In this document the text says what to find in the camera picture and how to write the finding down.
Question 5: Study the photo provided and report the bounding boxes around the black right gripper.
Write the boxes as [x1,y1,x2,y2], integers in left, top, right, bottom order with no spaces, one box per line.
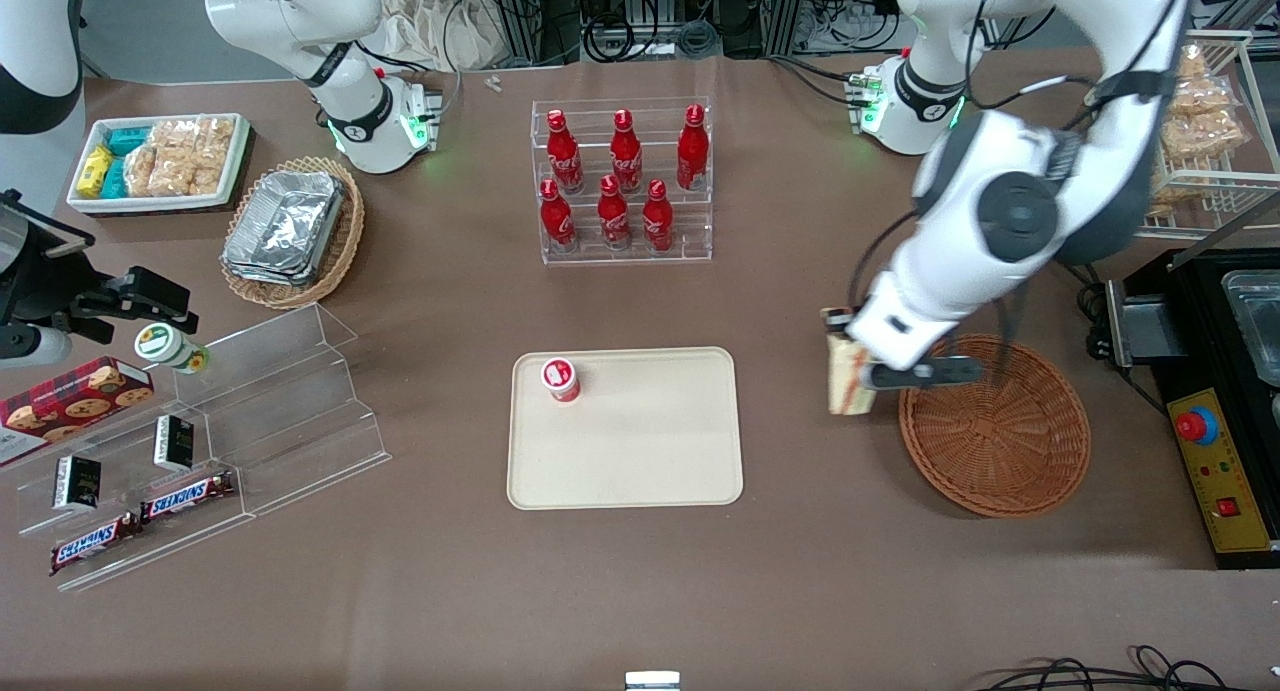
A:
[0,196,199,340]

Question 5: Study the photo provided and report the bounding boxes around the triangular sandwich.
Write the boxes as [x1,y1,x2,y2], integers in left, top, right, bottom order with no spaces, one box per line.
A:
[821,307,879,418]

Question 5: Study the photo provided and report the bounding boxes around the black tray under white tray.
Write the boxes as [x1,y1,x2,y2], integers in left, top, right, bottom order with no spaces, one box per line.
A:
[70,131,257,220]

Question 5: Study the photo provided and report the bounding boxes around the white rectangular snack tray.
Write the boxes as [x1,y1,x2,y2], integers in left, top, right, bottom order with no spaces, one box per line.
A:
[66,113,251,215]

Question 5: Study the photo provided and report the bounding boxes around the round brown wicker basket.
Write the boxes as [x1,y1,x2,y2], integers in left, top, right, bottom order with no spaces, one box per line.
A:
[898,333,1092,519]

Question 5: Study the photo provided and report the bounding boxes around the oval light wicker basket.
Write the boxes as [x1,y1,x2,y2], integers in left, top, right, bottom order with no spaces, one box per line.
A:
[220,156,366,310]

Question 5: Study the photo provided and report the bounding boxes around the cream plastic tray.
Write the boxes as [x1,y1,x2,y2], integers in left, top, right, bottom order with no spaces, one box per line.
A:
[506,346,745,512]

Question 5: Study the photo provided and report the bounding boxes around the white green lidded cup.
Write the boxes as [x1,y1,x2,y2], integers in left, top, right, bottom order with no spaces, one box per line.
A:
[134,323,210,376]

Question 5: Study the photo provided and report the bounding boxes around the red cookie box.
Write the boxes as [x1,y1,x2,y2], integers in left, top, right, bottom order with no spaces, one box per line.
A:
[0,356,156,469]

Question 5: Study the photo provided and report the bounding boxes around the small black box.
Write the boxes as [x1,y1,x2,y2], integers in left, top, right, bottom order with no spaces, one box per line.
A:
[153,415,197,473]
[52,455,103,514]

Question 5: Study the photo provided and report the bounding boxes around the yellow snack packet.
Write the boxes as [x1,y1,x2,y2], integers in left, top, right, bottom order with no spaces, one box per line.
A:
[76,145,115,199]

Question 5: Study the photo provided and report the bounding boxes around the stacked aluminium foil containers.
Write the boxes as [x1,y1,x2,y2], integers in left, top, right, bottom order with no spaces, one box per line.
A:
[221,169,347,289]

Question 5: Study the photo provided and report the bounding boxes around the clear acrylic stepped shelf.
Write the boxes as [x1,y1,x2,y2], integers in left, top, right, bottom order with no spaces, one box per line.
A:
[0,303,393,594]

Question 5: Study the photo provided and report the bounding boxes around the clear acrylic bottle rack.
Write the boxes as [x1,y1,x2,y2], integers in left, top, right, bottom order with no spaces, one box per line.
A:
[530,96,714,266]

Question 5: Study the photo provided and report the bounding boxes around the Snickers bar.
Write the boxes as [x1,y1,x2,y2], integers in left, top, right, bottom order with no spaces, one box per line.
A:
[139,470,237,525]
[49,512,142,577]

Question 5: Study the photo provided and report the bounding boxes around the red cola bottle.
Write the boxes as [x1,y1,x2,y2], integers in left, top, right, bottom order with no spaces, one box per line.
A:
[539,178,579,253]
[641,178,676,254]
[609,109,645,194]
[597,174,634,251]
[676,104,711,192]
[546,109,586,195]

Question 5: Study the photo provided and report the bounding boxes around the red lidded cup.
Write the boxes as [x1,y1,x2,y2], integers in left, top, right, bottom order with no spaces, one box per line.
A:
[541,357,582,404]

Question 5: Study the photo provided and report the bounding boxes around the beige cloth bag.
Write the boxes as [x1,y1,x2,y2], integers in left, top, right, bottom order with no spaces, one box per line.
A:
[375,0,503,72]

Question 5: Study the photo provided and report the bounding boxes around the yellow emergency stop control box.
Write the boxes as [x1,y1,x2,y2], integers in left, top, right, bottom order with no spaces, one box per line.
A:
[1165,386,1280,570]

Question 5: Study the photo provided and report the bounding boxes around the black cable beside appliance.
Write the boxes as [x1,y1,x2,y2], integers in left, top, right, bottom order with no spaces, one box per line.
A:
[1074,279,1173,417]

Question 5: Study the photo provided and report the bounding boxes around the black cable at arm base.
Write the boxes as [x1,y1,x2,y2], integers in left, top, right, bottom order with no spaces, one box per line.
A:
[768,55,863,108]

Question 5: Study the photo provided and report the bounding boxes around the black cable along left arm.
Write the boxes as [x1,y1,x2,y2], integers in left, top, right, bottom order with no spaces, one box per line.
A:
[960,0,1191,132]

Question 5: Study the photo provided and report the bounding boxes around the white wire basket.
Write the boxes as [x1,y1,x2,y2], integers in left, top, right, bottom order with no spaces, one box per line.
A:
[1138,28,1280,240]

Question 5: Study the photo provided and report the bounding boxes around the aluminium frame post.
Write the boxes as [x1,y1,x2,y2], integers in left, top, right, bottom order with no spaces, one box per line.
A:
[486,0,583,67]

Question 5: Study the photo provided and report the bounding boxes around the black cables at table edge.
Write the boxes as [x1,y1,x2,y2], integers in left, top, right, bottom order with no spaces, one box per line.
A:
[975,645,1280,691]

